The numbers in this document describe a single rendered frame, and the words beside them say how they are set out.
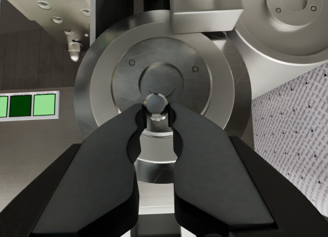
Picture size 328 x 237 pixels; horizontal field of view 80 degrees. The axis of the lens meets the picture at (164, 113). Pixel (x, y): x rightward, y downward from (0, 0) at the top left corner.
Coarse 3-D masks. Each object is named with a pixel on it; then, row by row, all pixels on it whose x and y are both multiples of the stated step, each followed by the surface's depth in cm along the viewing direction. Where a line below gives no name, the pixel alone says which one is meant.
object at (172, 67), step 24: (144, 48) 15; (168, 48) 15; (192, 48) 15; (120, 72) 14; (144, 72) 15; (168, 72) 14; (192, 72) 14; (120, 96) 14; (144, 96) 15; (168, 96) 15; (192, 96) 14
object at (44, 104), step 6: (36, 96) 50; (42, 96) 50; (48, 96) 50; (54, 96) 50; (36, 102) 49; (42, 102) 49; (48, 102) 49; (36, 108) 49; (42, 108) 49; (48, 108) 49; (36, 114) 49; (42, 114) 49
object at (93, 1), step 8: (96, 0) 19; (104, 0) 21; (112, 0) 25; (120, 0) 30; (128, 0) 37; (96, 8) 18; (104, 8) 21; (112, 8) 25; (120, 8) 29; (128, 8) 37; (96, 16) 18; (104, 16) 21; (112, 16) 24; (120, 16) 29; (128, 16) 36; (96, 24) 18; (104, 24) 21; (112, 24) 24; (96, 32) 18
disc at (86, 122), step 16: (144, 16) 17; (160, 16) 17; (112, 32) 17; (208, 32) 17; (96, 48) 17; (224, 48) 17; (80, 64) 17; (240, 64) 16; (80, 80) 17; (240, 80) 16; (80, 96) 16; (240, 96) 16; (80, 112) 16; (240, 112) 16; (80, 128) 16; (96, 128) 16; (240, 128) 16; (144, 176) 15; (160, 176) 15
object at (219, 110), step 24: (144, 24) 16; (168, 24) 16; (120, 48) 16; (216, 48) 16; (96, 72) 16; (216, 72) 16; (96, 96) 16; (216, 96) 15; (96, 120) 15; (216, 120) 15; (144, 144) 15; (168, 144) 15
